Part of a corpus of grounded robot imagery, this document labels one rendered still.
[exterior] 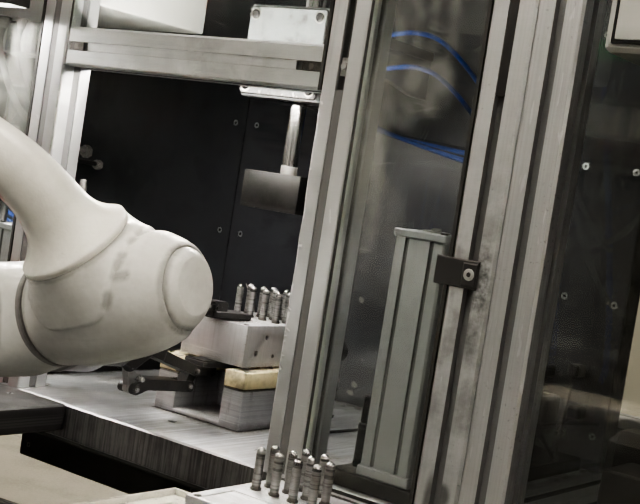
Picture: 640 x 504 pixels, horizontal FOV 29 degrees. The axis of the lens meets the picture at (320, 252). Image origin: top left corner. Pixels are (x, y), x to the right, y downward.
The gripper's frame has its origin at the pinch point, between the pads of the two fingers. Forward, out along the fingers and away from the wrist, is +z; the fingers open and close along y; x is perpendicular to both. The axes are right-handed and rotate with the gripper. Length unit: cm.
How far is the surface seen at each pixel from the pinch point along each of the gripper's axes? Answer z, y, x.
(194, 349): -1.1, -1.9, 2.5
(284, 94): 1.7, 29.3, -1.1
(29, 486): 194, -90, 232
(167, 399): -2.0, -8.3, 4.4
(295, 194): 3.9, 18.1, -3.8
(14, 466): 207, -90, 255
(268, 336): 2.8, 1.4, -4.7
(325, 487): -23.6, -7.2, -34.0
